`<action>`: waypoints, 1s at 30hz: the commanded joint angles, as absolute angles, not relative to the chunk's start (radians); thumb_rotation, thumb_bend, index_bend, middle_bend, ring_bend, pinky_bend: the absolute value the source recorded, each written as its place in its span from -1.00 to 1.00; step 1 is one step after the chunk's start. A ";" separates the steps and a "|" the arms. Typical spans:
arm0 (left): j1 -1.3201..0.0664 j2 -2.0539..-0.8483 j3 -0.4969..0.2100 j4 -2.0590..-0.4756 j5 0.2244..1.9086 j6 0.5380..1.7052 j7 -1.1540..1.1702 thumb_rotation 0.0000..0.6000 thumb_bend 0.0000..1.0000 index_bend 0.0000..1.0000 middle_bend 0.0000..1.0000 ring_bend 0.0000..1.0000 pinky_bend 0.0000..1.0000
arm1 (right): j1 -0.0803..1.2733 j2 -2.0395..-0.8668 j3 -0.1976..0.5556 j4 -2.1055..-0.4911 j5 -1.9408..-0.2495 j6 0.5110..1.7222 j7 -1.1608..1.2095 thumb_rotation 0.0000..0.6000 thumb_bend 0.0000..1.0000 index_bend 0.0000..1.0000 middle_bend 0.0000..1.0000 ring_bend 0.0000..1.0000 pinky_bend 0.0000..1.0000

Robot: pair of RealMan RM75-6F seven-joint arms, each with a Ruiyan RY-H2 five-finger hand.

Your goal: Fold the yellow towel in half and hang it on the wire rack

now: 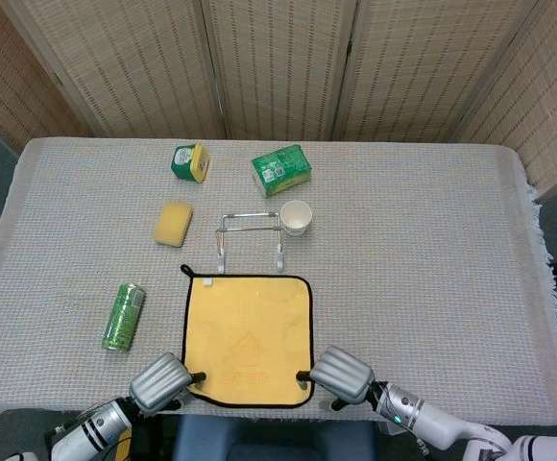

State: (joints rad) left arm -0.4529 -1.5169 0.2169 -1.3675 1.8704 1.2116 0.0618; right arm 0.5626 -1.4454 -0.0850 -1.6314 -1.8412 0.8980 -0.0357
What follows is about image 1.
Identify yellow towel with black trim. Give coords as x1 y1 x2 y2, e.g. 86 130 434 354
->
180 263 316 409

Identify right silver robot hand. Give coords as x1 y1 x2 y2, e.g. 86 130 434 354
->
296 345 375 412

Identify grey woven tablecloth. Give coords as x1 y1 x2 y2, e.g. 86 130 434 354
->
0 137 557 426

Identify white paper cup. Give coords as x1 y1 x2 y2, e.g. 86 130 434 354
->
279 200 313 237

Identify dark blue seat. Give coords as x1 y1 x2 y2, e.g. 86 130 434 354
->
172 415 380 461

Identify green tissue pack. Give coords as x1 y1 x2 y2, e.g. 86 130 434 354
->
251 143 313 199

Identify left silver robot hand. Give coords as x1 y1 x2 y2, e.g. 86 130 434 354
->
128 352 207 415

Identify green jar with yellow lid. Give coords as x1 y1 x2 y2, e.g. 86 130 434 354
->
170 143 211 183

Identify metal wire drying rack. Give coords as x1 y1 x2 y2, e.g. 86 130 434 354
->
214 210 287 276

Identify woven folding screen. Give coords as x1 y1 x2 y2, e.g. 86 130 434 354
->
0 0 557 203

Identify yellow sponge with green base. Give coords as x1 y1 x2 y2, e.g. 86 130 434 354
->
153 201 194 249

